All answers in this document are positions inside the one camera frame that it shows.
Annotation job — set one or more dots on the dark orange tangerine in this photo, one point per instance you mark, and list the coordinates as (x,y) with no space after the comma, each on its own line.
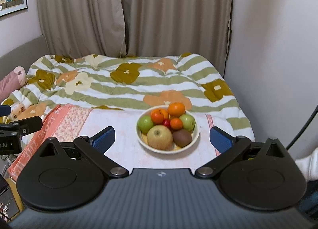
(157,117)

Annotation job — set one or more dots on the small orange tangerine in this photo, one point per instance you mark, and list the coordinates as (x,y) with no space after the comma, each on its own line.
(176,123)

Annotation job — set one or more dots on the beige curtain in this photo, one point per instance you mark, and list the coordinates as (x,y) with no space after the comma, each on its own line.
(143,28)

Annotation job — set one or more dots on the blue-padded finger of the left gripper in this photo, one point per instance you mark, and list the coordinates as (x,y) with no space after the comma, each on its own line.
(5,110)
(22,127)

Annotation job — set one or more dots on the brown kiwi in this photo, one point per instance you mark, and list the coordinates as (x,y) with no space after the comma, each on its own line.
(182,138)

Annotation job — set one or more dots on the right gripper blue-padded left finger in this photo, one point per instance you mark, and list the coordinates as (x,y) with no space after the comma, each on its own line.
(94,148)

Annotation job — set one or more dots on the white plastic bag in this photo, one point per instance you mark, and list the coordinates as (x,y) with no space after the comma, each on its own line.
(309,166)

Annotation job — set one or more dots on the large green apple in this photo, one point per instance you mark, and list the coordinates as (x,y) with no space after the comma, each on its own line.
(145,123)

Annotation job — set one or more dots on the small red fruit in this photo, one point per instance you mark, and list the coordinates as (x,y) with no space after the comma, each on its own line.
(166,122)

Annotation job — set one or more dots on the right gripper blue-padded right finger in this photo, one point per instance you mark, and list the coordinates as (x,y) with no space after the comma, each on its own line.
(230,148)

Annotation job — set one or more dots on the yellow apple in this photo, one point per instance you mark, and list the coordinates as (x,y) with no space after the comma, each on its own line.
(160,137)

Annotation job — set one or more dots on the pink plush toy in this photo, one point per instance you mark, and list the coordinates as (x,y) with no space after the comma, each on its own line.
(13,81)

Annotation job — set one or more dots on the small green apple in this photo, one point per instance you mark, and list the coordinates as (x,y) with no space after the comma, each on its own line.
(188,122)

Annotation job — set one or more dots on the floral striped comforter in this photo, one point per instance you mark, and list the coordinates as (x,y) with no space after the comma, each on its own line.
(132,83)

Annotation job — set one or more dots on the orange mandarin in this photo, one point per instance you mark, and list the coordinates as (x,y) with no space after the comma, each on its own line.
(161,110)
(176,109)

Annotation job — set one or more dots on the cream and yellow bowl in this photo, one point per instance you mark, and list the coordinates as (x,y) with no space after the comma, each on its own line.
(142,138)

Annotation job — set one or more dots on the grey bed headboard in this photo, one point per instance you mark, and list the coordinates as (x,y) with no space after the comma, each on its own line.
(24,56)

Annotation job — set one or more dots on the pink floral towel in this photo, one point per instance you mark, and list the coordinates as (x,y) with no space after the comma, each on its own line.
(68,122)

